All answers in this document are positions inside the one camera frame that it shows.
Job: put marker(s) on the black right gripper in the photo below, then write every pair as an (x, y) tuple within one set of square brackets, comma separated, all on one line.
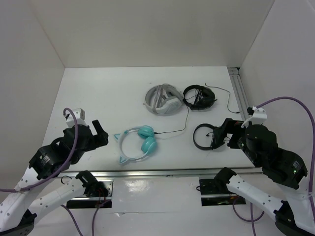
[(233, 126)]

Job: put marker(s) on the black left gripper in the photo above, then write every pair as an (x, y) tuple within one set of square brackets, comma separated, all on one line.
[(101, 139)]

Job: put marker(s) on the teal cat-ear headphones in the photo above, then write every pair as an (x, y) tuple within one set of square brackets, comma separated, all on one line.
[(136, 144)]

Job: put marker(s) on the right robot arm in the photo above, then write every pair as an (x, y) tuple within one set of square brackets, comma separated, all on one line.
[(292, 216)]

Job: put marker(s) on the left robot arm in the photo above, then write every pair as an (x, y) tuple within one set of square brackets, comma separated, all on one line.
[(24, 208)]

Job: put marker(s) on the black on-ear headphones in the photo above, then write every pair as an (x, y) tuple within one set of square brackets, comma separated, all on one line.
[(202, 138)]

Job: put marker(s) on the white grey gaming headset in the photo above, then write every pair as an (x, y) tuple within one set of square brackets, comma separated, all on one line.
[(163, 99)]

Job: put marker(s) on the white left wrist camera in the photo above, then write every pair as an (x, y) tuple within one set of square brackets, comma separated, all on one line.
[(78, 113)]

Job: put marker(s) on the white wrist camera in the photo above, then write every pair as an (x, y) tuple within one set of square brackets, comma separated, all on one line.
[(256, 116), (78, 113)]

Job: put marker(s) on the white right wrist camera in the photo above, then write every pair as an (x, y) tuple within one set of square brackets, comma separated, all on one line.
[(256, 116)]

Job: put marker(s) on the black headphones with wrapped cable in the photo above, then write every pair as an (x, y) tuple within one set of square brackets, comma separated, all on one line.
[(204, 98)]

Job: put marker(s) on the aluminium rail right edge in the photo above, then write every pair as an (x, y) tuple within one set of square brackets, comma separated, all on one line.
[(239, 91)]

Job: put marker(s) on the aluminium rail edge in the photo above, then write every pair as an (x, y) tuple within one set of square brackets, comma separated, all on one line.
[(239, 91), (162, 173)]

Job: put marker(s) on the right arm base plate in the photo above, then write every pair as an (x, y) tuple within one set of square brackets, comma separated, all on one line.
[(212, 195)]

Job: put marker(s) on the aluminium rail front edge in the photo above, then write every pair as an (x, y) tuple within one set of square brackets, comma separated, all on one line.
[(162, 173)]

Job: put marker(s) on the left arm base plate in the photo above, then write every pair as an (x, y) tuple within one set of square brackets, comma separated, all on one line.
[(102, 195)]

